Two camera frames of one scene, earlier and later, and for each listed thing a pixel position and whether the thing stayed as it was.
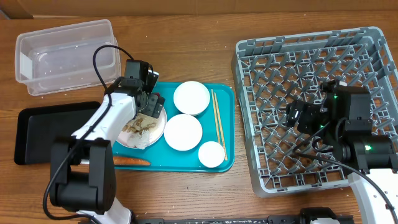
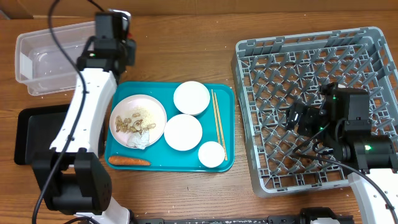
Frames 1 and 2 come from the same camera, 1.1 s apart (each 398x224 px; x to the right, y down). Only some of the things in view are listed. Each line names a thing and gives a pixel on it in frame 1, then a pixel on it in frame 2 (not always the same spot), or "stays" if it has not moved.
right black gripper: x=310 y=115 stays
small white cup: x=211 y=154 stays
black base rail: x=305 y=216 stays
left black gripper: x=153 y=105 → x=131 y=50
